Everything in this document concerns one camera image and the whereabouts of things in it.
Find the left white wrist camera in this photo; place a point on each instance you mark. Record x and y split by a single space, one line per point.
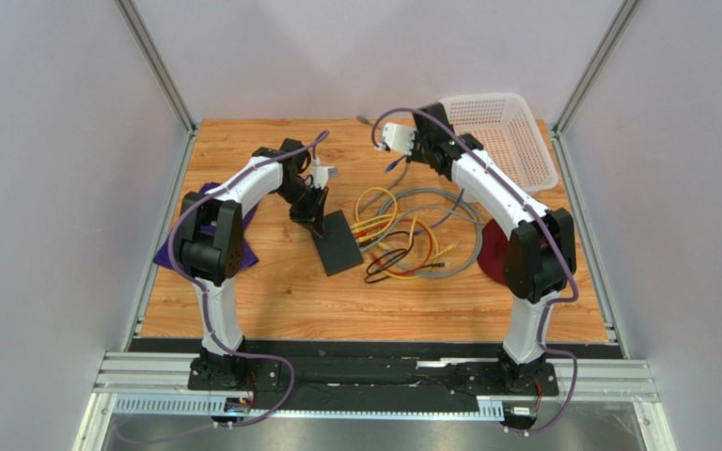
320 174

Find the white plastic basket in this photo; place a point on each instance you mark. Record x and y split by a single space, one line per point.
508 131

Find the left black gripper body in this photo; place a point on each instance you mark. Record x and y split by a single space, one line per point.
304 199

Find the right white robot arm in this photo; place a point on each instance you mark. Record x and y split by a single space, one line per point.
540 259

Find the black network switch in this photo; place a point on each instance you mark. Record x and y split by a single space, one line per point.
336 247

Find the dark red cap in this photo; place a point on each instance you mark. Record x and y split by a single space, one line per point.
492 255

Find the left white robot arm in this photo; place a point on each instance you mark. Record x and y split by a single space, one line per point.
206 244

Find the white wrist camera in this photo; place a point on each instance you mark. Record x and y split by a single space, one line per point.
320 174
398 138

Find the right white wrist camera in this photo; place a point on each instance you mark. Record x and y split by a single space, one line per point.
398 138

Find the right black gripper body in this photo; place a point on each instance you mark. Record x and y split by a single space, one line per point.
422 134

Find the purple cloth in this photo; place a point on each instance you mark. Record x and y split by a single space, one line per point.
250 259

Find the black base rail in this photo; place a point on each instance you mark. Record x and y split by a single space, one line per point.
364 376

